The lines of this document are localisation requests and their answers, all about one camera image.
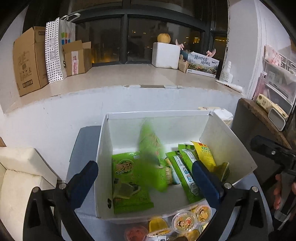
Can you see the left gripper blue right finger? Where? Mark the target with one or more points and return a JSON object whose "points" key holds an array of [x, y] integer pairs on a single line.
{"points": [[209, 185]]}

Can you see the printed tissue box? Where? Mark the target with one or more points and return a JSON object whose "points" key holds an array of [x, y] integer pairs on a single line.
{"points": [[202, 65]]}

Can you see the wooden side shelf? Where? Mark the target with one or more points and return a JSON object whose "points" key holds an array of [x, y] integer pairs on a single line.
{"points": [[251, 120]]}

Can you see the white foam box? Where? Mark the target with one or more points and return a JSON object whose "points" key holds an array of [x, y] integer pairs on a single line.
{"points": [[165, 55]]}

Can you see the polka dot paper bag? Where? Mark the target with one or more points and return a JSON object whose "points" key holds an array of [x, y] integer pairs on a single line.
{"points": [[52, 51]]}

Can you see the large brown cardboard box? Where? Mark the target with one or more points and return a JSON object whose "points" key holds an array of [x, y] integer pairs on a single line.
{"points": [[29, 61]]}

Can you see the white cardboard box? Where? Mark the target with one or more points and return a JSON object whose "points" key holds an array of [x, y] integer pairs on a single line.
{"points": [[120, 133]]}

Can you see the white plastic bottle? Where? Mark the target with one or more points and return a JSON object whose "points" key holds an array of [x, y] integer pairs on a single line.
{"points": [[226, 75]]}

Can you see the pink jelly cup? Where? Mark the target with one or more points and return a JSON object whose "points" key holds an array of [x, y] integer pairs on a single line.
{"points": [[136, 233]]}

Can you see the yellow snack packet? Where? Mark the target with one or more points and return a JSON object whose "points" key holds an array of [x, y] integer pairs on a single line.
{"points": [[205, 155]]}

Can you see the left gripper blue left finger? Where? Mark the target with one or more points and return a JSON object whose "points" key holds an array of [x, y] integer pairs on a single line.
{"points": [[81, 183]]}

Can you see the green seaweed multipack sleeve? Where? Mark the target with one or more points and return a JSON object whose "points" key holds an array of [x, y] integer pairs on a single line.
{"points": [[182, 160]]}

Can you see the white small device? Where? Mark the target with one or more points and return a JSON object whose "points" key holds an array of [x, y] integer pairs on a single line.
{"points": [[278, 118]]}

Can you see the small open cardboard box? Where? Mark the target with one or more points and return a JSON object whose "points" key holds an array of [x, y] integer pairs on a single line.
{"points": [[78, 57]]}

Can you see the yellow jelly cup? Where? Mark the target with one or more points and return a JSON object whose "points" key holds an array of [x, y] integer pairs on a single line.
{"points": [[158, 227]]}

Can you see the person right hand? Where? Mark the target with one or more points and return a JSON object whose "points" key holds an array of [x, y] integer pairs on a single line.
{"points": [[277, 192]]}

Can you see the yellow green snack pouch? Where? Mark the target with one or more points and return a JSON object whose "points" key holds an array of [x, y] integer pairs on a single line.
{"points": [[222, 171]]}

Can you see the white colourful squares bag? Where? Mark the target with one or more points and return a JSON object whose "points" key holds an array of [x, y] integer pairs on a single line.
{"points": [[66, 34]]}

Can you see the cartoon lid jelly cup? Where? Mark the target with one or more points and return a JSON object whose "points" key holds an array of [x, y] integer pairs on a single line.
{"points": [[203, 214], [184, 222]]}

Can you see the orange pomelo fruit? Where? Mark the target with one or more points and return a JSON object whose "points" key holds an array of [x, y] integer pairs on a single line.
{"points": [[164, 38]]}

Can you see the cream leather sofa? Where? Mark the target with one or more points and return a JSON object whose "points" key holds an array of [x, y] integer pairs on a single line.
{"points": [[22, 169]]}

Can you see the clear plastic drawer organizer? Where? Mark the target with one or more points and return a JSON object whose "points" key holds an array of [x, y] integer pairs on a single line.
{"points": [[277, 80]]}

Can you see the green seaweed snack pack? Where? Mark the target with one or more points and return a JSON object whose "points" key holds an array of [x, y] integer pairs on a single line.
{"points": [[128, 193]]}

